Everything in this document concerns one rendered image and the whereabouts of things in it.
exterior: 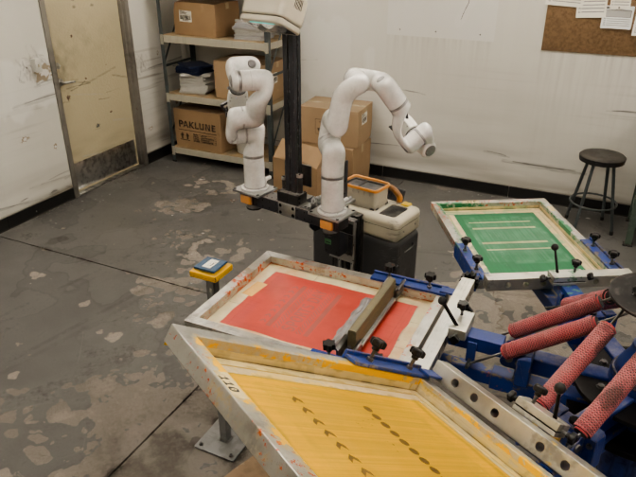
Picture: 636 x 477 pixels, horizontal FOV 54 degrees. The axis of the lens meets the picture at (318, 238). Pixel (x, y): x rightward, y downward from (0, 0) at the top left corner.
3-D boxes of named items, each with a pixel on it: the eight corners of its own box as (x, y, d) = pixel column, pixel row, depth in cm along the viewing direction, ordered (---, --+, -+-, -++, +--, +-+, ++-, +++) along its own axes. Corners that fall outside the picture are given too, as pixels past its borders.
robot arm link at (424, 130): (415, 141, 254) (432, 126, 253) (400, 128, 261) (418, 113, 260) (426, 162, 265) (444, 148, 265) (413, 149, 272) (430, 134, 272)
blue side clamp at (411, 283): (369, 291, 247) (370, 274, 244) (374, 284, 251) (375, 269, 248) (444, 309, 235) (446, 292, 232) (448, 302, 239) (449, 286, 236)
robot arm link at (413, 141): (401, 95, 255) (428, 133, 264) (377, 114, 256) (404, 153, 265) (409, 98, 247) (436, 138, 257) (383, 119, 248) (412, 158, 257)
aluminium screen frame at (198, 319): (185, 328, 221) (184, 320, 220) (267, 257, 268) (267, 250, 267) (397, 394, 191) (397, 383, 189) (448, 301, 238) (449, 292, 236)
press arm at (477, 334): (447, 344, 207) (449, 331, 205) (452, 334, 212) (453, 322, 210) (501, 358, 200) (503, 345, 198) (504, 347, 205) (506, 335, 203)
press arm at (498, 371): (273, 326, 239) (273, 313, 236) (281, 319, 243) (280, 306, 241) (630, 429, 190) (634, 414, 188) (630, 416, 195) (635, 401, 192)
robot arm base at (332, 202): (332, 201, 278) (333, 167, 271) (356, 207, 271) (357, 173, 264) (311, 212, 266) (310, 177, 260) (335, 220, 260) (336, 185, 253)
